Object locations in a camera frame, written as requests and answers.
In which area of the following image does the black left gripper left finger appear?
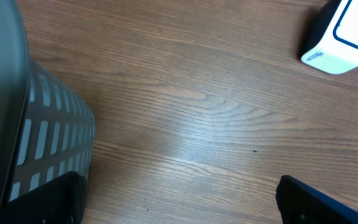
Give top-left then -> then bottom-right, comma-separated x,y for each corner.
0,171 -> 86,224

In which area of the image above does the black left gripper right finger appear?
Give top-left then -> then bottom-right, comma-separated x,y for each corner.
275,175 -> 358,224

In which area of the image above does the white barcode scanner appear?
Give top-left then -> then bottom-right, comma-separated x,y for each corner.
300,0 -> 358,75

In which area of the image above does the grey plastic mesh basket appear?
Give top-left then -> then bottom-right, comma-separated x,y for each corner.
0,1 -> 96,214

